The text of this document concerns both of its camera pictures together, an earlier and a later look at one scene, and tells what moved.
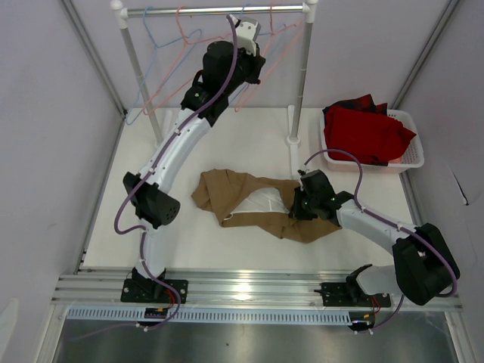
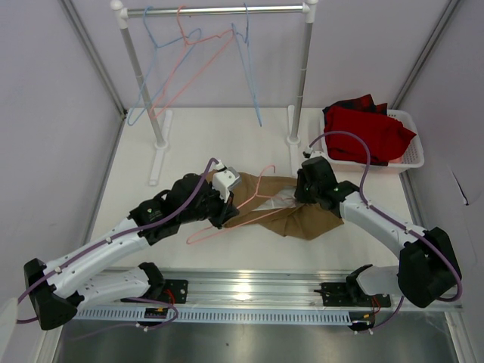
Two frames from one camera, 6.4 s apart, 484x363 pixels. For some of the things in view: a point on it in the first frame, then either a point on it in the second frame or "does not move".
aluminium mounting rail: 102,289 does not move
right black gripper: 296,212 -> 299,193
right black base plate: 339,294 does not move
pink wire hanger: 277,41 -> 250,224
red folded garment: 356,129 does not move
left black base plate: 153,291 does not move
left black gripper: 251,60 -> 226,210
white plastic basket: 412,156 does not move
